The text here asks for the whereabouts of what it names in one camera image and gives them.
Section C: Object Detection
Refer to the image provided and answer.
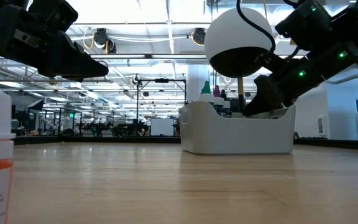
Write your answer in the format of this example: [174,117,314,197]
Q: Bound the green-tipped food coloring bottle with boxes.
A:
[198,80,216,105]

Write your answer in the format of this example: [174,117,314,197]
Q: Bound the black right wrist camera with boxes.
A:
[274,0,334,52]

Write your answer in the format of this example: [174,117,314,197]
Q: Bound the grey plastic bin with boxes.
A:
[178,101,296,156]

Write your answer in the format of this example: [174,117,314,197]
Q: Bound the black gantry frame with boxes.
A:
[136,78,187,125]

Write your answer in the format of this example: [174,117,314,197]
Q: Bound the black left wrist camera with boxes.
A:
[27,0,80,32]

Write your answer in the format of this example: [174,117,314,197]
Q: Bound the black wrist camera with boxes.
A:
[27,0,80,32]
[274,0,334,52]

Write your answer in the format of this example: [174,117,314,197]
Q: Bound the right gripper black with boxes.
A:
[242,42,358,118]

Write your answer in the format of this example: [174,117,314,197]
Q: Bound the white board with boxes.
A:
[150,118,175,137]

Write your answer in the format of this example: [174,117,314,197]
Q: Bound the black-tipped food coloring bottle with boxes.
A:
[219,89,232,116]

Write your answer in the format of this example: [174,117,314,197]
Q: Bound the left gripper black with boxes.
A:
[0,4,109,83]

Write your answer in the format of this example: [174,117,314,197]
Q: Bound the black robot workstation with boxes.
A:
[82,119,151,138]

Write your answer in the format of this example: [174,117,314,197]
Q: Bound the purple-tipped food coloring bottle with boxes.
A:
[213,85,226,108]

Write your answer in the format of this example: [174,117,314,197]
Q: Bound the black aluminium table frame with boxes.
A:
[12,136,358,152]

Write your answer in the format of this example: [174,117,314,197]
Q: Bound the white globe lamp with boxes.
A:
[203,6,275,113]

